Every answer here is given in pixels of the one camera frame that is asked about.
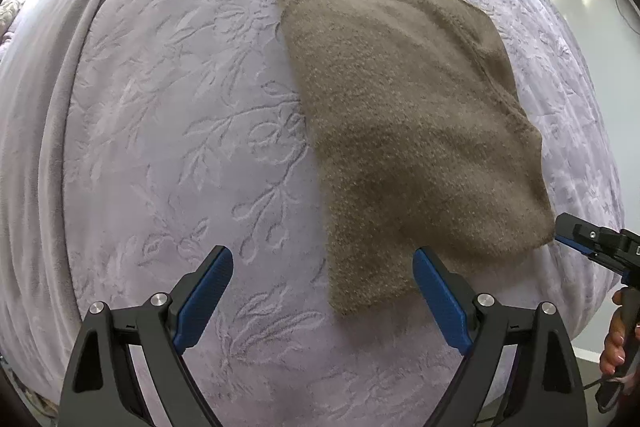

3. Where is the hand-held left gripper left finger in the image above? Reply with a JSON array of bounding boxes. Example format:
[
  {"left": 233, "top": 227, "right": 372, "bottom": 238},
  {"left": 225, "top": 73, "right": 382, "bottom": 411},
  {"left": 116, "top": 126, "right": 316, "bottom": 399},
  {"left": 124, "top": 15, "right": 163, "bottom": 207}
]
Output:
[{"left": 59, "top": 245, "right": 234, "bottom": 427}]

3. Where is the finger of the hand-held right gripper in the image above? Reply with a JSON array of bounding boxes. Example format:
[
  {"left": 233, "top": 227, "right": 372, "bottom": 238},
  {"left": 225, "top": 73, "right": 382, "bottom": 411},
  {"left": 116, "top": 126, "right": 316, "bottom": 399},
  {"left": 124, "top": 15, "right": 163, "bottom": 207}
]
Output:
[
  {"left": 554, "top": 234, "right": 601, "bottom": 264},
  {"left": 555, "top": 213, "right": 601, "bottom": 244}
]

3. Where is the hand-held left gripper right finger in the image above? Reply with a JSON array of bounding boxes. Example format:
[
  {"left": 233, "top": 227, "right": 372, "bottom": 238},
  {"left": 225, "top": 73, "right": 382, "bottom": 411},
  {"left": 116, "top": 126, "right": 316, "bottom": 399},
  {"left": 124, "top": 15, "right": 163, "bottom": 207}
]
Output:
[{"left": 412, "top": 247, "right": 588, "bottom": 427}]

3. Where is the brown knit sweater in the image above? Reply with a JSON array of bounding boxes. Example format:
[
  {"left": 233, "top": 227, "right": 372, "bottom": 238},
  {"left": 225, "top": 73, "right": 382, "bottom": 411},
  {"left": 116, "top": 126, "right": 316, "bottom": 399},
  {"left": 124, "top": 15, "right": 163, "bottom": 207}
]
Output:
[{"left": 267, "top": 0, "right": 557, "bottom": 317}]

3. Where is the person's right hand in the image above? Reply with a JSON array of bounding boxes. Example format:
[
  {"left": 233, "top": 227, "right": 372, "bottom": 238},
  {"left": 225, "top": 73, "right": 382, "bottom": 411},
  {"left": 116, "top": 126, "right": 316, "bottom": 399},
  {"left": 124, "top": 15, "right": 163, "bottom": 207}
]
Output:
[{"left": 599, "top": 288, "right": 632, "bottom": 376}]

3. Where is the lavender embossed bedspread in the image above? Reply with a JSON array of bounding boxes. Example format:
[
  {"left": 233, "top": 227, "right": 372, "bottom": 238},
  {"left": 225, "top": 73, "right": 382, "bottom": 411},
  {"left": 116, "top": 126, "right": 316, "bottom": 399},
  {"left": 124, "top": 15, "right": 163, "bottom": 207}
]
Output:
[{"left": 0, "top": 0, "right": 626, "bottom": 427}]

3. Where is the pale grey fleece blanket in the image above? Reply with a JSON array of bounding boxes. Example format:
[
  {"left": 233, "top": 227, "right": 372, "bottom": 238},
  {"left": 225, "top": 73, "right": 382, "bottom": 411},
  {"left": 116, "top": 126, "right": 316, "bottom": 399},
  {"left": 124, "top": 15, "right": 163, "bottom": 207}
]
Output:
[{"left": 0, "top": 0, "right": 155, "bottom": 328}]

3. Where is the pale rumpled cloth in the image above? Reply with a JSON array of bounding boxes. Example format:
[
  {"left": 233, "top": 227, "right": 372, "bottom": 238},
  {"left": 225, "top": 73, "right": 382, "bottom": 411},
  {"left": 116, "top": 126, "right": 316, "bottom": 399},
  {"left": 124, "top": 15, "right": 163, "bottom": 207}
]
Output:
[{"left": 0, "top": 0, "right": 28, "bottom": 50}]

